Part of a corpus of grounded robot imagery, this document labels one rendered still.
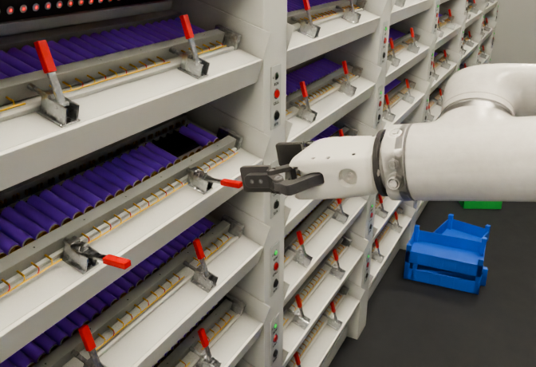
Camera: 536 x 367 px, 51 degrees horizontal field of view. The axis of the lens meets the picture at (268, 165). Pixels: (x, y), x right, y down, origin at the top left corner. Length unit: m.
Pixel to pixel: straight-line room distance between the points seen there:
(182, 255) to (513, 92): 0.64
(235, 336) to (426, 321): 1.16
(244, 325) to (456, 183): 0.75
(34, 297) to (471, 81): 0.54
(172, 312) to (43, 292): 0.30
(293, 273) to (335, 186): 0.81
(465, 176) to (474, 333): 1.69
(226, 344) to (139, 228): 0.44
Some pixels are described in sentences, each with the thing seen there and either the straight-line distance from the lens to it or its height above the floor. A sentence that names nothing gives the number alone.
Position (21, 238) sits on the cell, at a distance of 0.76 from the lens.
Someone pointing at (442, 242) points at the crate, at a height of 0.10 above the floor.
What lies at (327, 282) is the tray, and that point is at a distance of 1.71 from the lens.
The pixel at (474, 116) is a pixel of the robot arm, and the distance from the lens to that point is 0.60.
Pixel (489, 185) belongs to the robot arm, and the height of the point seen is 1.10.
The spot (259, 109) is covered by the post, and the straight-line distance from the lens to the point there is 1.04.
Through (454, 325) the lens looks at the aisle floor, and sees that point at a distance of 2.26.
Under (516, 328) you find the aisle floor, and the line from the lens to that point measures 2.32.
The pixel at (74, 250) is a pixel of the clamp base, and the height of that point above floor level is 0.96.
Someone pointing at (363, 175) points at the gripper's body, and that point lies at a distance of 0.60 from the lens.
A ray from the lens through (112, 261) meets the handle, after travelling 0.70.
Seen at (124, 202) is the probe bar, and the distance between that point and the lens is 0.82.
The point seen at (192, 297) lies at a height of 0.75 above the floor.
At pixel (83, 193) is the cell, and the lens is 0.84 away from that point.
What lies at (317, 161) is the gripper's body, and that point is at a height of 1.09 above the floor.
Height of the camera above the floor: 1.32
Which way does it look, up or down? 22 degrees down
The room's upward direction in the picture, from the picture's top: straight up
